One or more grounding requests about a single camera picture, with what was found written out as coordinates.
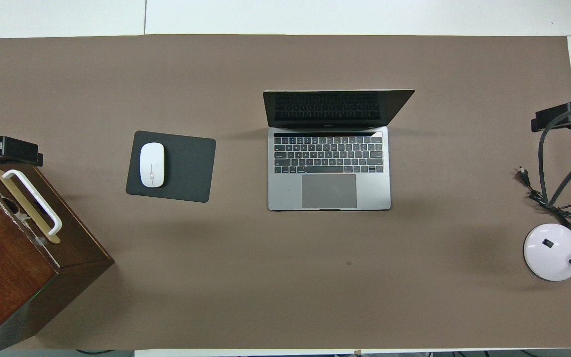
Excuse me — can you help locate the grey aluminium laptop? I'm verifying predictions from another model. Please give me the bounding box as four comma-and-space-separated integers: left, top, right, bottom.
263, 89, 415, 212

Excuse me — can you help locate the dark brown wooden box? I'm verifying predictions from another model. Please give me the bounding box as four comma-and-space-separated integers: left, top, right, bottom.
0, 164, 115, 357

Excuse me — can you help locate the white desk lamp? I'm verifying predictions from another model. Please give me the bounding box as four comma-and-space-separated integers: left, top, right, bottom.
522, 188, 571, 282

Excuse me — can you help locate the white computer mouse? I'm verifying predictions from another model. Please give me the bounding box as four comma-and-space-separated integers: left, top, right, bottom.
140, 142, 166, 188

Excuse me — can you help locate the black mouse pad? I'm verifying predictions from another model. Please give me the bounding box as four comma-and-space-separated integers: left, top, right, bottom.
125, 130, 217, 203

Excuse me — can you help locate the brown table mat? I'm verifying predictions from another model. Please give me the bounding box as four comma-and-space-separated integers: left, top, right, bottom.
0, 34, 571, 350

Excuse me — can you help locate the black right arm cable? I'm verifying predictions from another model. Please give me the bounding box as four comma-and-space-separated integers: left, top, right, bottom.
537, 102, 571, 206

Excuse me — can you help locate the white box handle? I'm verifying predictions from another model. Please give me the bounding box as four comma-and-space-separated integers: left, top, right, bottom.
2, 169, 63, 236

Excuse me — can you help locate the brass handle plate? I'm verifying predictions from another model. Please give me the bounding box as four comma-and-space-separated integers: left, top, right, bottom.
0, 169, 61, 244

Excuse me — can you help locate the black lamp power cable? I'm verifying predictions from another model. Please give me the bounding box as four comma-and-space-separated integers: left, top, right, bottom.
516, 166, 571, 235

